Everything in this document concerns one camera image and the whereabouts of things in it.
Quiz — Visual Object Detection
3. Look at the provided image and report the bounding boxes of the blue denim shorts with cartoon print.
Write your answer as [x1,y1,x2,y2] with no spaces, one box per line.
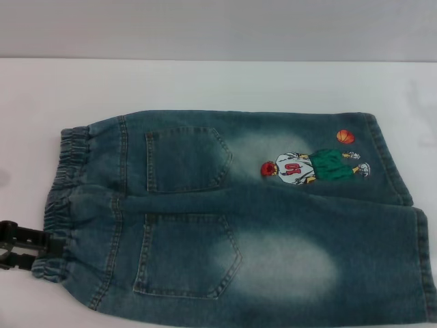
[30,109,437,325]

